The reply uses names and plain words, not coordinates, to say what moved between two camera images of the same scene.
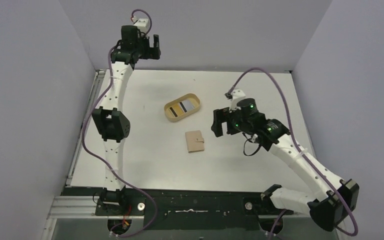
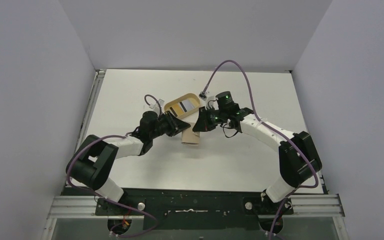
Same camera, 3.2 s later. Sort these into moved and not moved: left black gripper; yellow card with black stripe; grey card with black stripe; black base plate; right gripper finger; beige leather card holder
Moved: right gripper finger; beige leather card holder; left black gripper
Not moved: yellow card with black stripe; grey card with black stripe; black base plate
